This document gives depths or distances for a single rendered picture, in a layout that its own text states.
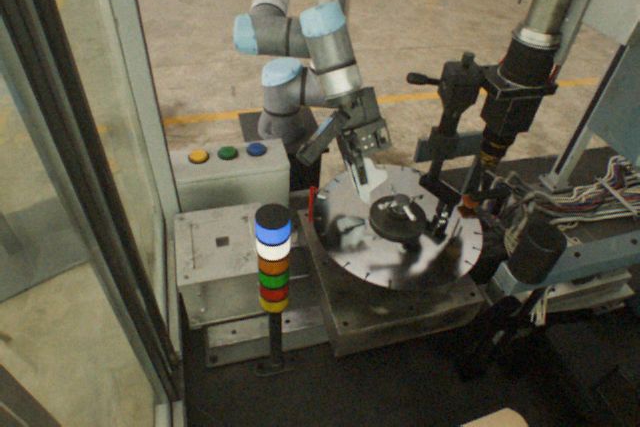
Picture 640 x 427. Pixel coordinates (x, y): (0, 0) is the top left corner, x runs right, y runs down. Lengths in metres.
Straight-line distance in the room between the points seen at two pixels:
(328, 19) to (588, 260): 0.57
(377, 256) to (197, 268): 0.33
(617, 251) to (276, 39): 0.69
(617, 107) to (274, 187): 0.72
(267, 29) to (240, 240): 0.41
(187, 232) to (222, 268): 0.12
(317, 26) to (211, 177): 0.45
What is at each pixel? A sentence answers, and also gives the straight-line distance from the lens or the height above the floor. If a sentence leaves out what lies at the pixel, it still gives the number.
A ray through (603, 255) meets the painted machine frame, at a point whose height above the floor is 1.05.
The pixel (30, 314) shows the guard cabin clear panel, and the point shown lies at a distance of 0.33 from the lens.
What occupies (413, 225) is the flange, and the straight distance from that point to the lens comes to 0.84.
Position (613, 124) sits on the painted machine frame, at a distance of 0.72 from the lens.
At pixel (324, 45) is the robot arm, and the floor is 1.25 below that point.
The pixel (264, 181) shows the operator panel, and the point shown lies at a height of 0.85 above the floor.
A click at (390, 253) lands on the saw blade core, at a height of 0.95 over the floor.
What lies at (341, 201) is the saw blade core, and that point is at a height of 0.95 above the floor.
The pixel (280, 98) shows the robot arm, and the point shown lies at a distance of 1.28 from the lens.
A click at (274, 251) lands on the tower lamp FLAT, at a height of 1.12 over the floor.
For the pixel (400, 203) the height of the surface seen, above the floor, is 1.00.
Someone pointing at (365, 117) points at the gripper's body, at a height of 1.13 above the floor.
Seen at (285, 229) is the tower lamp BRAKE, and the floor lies 1.15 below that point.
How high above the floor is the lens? 1.55
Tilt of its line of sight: 42 degrees down
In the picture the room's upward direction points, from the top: 4 degrees clockwise
